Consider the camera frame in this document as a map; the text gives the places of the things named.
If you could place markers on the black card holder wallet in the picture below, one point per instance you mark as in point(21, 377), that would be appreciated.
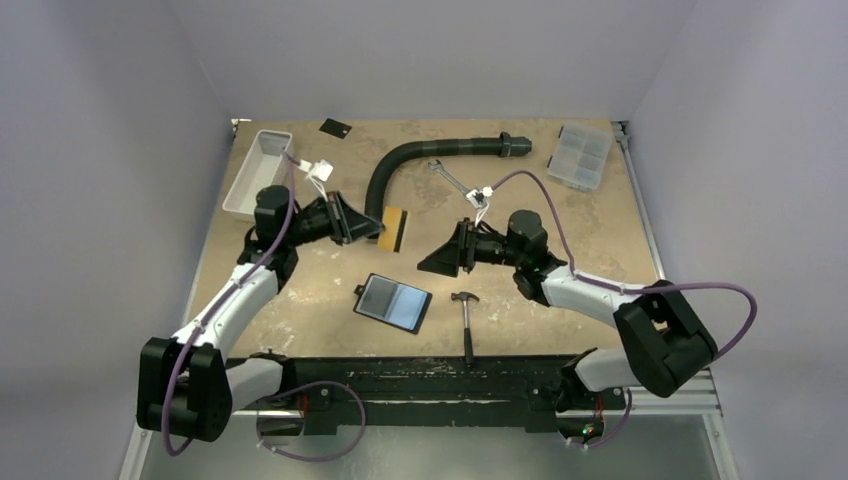
point(393, 303)

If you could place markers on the clear plastic organizer box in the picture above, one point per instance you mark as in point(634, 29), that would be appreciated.
point(579, 158)

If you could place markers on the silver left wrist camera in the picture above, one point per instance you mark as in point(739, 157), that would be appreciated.
point(319, 171)

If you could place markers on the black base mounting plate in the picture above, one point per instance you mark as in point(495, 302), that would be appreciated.
point(525, 391)

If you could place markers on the black handled hammer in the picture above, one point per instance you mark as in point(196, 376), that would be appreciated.
point(466, 298)

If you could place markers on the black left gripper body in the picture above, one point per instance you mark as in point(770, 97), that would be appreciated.
point(324, 221)

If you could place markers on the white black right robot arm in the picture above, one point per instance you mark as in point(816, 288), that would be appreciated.
point(663, 341)

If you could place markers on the white plastic tray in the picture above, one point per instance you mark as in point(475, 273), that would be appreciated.
point(262, 166)

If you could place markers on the silver wrench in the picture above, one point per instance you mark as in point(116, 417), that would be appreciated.
point(437, 166)

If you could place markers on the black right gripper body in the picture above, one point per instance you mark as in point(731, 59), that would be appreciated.
point(467, 245)

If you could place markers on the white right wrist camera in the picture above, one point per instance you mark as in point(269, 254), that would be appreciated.
point(480, 199)

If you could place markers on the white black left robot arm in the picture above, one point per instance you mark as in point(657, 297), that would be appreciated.
point(185, 385)

